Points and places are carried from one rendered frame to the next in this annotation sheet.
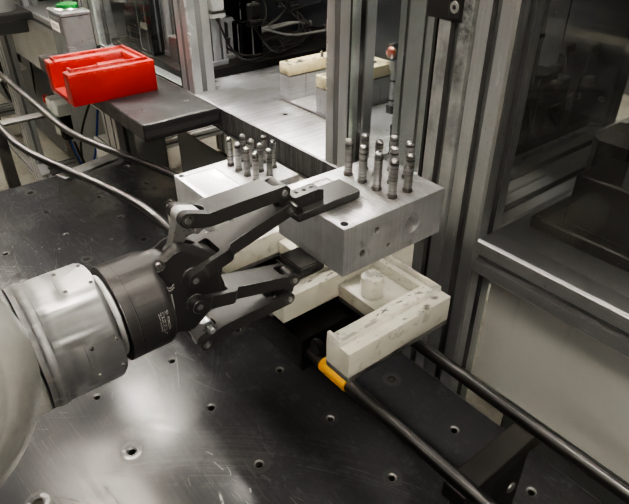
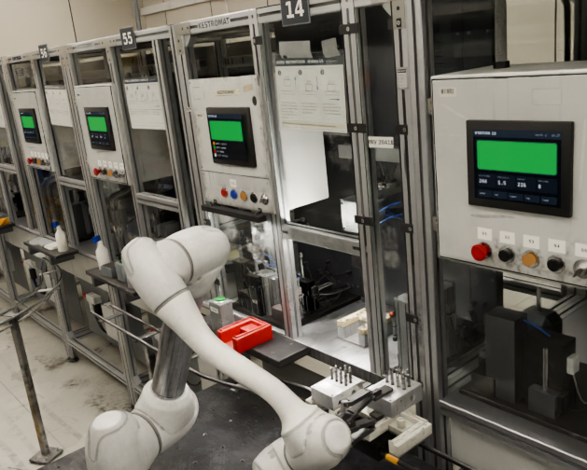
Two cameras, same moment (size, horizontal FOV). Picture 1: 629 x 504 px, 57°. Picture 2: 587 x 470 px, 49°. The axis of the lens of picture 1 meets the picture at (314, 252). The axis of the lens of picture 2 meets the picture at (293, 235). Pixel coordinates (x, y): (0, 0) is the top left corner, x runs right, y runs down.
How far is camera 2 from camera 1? 1.27 m
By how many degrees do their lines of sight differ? 17
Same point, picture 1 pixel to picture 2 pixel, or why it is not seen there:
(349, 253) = (393, 409)
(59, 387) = not seen: hidden behind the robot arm
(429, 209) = (417, 392)
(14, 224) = (200, 419)
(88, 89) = (244, 344)
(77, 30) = (226, 311)
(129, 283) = not seen: hidden behind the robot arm
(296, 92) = (346, 334)
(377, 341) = (406, 441)
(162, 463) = not seen: outside the picture
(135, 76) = (263, 334)
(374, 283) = (401, 421)
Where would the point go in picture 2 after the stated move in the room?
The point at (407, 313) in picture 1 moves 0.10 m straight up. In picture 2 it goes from (415, 431) to (413, 398)
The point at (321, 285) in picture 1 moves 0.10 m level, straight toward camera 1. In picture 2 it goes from (382, 425) to (387, 447)
